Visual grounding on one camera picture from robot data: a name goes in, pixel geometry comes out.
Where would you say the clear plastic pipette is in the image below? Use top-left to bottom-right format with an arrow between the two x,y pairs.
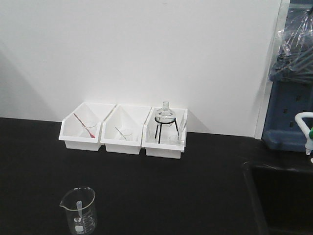
76,200 -> 83,218

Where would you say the glass beaker with pipette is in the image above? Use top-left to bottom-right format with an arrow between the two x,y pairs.
59,187 -> 97,235

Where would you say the round glass flask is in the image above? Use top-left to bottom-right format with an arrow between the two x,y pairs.
155,101 -> 176,127

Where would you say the right white plastic bin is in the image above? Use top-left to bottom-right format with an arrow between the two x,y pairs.
142,107 -> 188,159

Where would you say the white plastic bin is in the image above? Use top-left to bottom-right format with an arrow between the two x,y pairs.
100,104 -> 152,155
59,102 -> 116,151
142,107 -> 188,159

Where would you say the small glass beaker middle bin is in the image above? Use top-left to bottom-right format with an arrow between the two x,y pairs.
120,128 -> 133,141

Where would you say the small glass beaker bin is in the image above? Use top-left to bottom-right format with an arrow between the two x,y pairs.
120,128 -> 133,141
81,121 -> 97,138

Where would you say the middle white plastic bin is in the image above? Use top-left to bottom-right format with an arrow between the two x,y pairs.
100,104 -> 152,155

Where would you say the red stirring rod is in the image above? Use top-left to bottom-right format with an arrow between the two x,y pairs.
73,113 -> 95,139

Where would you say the small glass beaker left bin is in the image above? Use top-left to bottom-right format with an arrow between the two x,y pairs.
81,121 -> 97,138

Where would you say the left white plastic bin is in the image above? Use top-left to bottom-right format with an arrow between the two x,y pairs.
59,102 -> 116,151

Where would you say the blue plastic rack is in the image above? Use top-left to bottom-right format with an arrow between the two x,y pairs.
262,77 -> 313,152

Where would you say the clear plastic wrap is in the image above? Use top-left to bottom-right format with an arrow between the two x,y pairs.
268,0 -> 313,84

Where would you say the black lab sink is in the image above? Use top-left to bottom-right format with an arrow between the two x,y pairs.
242,162 -> 313,235

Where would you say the white lab faucet green knob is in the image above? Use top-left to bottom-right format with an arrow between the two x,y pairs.
295,112 -> 313,164

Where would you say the black wire tripod stand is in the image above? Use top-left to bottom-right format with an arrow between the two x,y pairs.
155,118 -> 178,144

